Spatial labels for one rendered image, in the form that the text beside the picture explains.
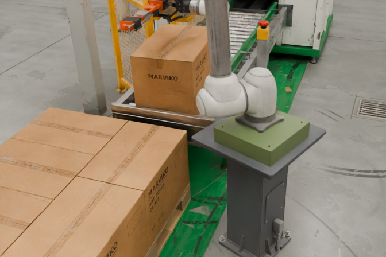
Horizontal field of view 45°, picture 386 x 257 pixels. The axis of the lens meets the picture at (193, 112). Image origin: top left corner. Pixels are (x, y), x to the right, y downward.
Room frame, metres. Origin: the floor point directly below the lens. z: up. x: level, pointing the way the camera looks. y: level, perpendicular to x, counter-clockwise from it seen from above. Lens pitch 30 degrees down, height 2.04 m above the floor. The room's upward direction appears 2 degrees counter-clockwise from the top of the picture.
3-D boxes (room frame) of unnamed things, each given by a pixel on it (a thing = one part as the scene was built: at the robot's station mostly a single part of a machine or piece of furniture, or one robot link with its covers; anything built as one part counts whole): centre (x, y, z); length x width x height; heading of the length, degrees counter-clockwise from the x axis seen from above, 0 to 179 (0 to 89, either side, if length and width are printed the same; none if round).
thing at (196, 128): (2.53, 0.20, 0.48); 0.70 x 0.03 x 0.15; 68
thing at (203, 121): (2.53, 0.20, 0.58); 0.70 x 0.03 x 0.06; 68
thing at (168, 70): (2.84, 0.09, 0.75); 0.60 x 0.40 x 0.40; 162
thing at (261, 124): (2.01, -0.35, 0.86); 0.22 x 0.18 x 0.06; 131
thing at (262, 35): (2.87, -0.48, 0.50); 0.07 x 0.07 x 1.00; 68
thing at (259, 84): (2.00, -0.32, 1.00); 0.18 x 0.16 x 0.22; 109
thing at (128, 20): (2.29, 0.30, 1.26); 0.08 x 0.07 x 0.05; 159
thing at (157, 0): (2.62, 0.17, 1.27); 0.10 x 0.08 x 0.06; 69
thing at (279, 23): (3.49, -0.54, 0.50); 2.31 x 0.05 x 0.19; 158
